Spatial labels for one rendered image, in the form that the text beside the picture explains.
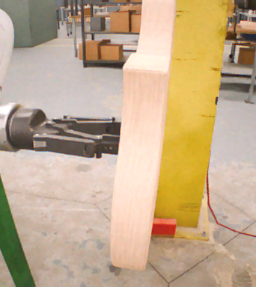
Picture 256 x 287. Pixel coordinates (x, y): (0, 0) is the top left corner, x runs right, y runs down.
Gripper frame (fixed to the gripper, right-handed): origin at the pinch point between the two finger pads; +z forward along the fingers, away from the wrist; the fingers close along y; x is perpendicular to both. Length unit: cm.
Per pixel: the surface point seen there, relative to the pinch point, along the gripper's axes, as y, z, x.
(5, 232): -15, -39, -39
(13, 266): -18, -41, -56
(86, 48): -473, -161, -1
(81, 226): -89, -41, -90
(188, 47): -81, 10, 14
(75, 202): -109, -52, -87
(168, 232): -86, 10, -84
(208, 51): -81, 19, 13
